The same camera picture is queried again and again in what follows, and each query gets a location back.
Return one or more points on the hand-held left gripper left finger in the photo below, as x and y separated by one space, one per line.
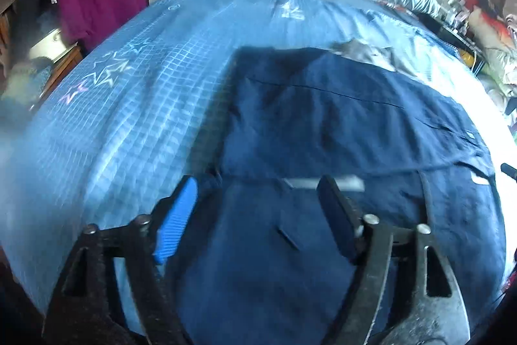
177 215

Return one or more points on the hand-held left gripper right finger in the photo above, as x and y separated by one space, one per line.
337 211

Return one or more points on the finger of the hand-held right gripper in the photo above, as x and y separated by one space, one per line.
509 171

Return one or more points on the navy blue garment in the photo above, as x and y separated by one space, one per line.
343 118

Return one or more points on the pile of mixed clothes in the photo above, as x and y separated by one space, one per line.
492 33

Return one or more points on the blue grid bed sheet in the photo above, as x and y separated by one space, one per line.
141 106

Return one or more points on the wooden nightstand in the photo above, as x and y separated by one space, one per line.
60 68

